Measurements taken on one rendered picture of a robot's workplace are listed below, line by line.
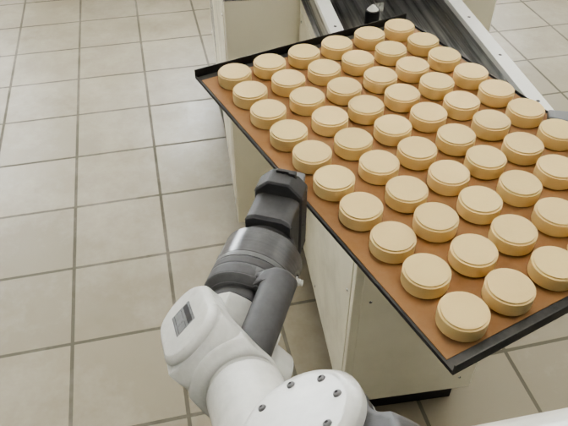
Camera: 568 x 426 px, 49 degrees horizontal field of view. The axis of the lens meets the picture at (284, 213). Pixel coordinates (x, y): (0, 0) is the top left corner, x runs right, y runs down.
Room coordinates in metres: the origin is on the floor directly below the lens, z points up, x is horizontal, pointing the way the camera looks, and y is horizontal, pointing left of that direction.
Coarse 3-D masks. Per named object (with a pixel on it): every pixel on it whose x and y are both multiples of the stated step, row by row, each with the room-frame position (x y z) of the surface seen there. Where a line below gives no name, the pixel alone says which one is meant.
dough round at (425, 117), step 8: (416, 104) 0.74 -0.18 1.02; (424, 104) 0.74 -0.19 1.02; (432, 104) 0.74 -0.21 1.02; (416, 112) 0.71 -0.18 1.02; (424, 112) 0.71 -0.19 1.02; (432, 112) 0.71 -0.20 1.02; (440, 112) 0.71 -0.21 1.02; (416, 120) 0.70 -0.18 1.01; (424, 120) 0.70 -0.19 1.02; (432, 120) 0.70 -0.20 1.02; (440, 120) 0.70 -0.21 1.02; (416, 128) 0.70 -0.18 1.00; (424, 128) 0.70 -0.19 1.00; (432, 128) 0.69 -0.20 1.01
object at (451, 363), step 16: (400, 16) 1.03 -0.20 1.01; (336, 32) 0.97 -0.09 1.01; (352, 32) 0.98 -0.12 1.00; (288, 48) 0.92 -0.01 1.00; (224, 64) 0.87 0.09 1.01; (240, 128) 0.70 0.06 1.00; (256, 144) 0.67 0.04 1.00; (336, 240) 0.49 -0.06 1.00; (352, 256) 0.46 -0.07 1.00; (368, 272) 0.44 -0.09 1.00; (560, 304) 0.40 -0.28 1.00; (528, 320) 0.38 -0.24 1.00; (544, 320) 0.37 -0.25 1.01; (496, 336) 0.36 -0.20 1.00; (512, 336) 0.35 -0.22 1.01; (464, 352) 0.34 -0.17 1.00; (480, 352) 0.33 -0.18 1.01; (448, 368) 0.32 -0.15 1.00; (464, 368) 0.33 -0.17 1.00
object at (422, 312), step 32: (416, 32) 0.99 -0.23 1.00; (288, 64) 0.88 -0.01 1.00; (224, 96) 0.79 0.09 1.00; (384, 96) 0.79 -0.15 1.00; (256, 128) 0.70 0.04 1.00; (512, 128) 0.71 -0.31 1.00; (288, 160) 0.64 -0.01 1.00; (384, 192) 0.57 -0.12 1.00; (544, 192) 0.57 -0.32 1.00; (512, 256) 0.47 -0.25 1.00; (384, 288) 0.42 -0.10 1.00; (448, 288) 0.42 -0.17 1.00; (480, 288) 0.42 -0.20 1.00; (544, 288) 0.42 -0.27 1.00; (416, 320) 0.38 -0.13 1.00; (512, 320) 0.38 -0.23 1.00; (448, 352) 0.34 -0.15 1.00
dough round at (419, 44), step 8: (424, 32) 0.95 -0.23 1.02; (408, 40) 0.93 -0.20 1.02; (416, 40) 0.92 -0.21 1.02; (424, 40) 0.92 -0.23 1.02; (432, 40) 0.92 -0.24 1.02; (408, 48) 0.92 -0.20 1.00; (416, 48) 0.91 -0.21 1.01; (424, 48) 0.90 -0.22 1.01; (432, 48) 0.90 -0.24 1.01; (424, 56) 0.90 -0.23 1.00
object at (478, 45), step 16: (432, 0) 1.43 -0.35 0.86; (448, 0) 1.34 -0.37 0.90; (448, 16) 1.32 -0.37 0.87; (464, 16) 1.26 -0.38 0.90; (464, 32) 1.23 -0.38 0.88; (480, 32) 1.18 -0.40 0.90; (464, 48) 1.21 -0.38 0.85; (480, 48) 1.14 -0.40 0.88; (496, 48) 1.12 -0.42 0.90; (480, 64) 1.13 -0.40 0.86; (496, 64) 1.07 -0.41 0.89; (512, 64) 1.05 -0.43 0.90; (512, 80) 1.00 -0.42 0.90; (528, 80) 1.00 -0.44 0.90; (528, 96) 0.94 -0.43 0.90
